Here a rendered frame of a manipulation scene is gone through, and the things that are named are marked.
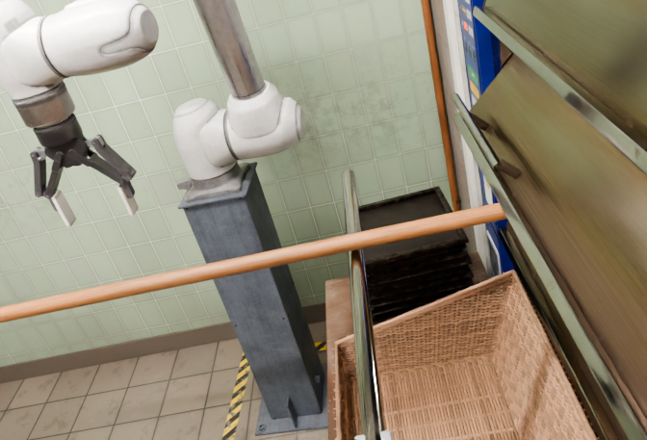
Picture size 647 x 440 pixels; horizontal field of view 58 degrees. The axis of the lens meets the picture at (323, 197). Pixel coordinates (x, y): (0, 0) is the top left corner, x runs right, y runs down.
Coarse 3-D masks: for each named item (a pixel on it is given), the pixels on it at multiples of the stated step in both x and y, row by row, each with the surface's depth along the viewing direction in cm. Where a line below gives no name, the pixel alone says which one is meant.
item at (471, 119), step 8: (456, 96) 117; (456, 104) 115; (464, 104) 113; (464, 112) 110; (472, 120) 106; (480, 120) 111; (472, 128) 103; (480, 128) 111; (480, 136) 99; (480, 144) 98; (488, 144) 96; (488, 152) 94; (488, 160) 93; (496, 160) 91; (504, 160) 93; (496, 168) 90; (504, 168) 93; (512, 168) 93; (512, 176) 94
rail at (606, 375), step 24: (456, 120) 120; (480, 168) 102; (504, 192) 92; (528, 240) 80; (552, 264) 76; (552, 288) 72; (576, 312) 67; (576, 336) 65; (600, 360) 60; (600, 384) 59; (624, 384) 58; (624, 408) 55; (624, 432) 54
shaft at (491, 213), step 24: (456, 216) 99; (480, 216) 99; (504, 216) 98; (336, 240) 102; (360, 240) 101; (384, 240) 101; (216, 264) 105; (240, 264) 104; (264, 264) 104; (96, 288) 108; (120, 288) 107; (144, 288) 107; (168, 288) 107; (0, 312) 110; (24, 312) 110; (48, 312) 110
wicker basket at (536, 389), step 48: (480, 288) 140; (384, 336) 147; (432, 336) 147; (480, 336) 147; (528, 336) 126; (336, 384) 136; (384, 384) 152; (432, 384) 147; (528, 384) 126; (432, 432) 136; (480, 432) 132; (528, 432) 126; (576, 432) 102
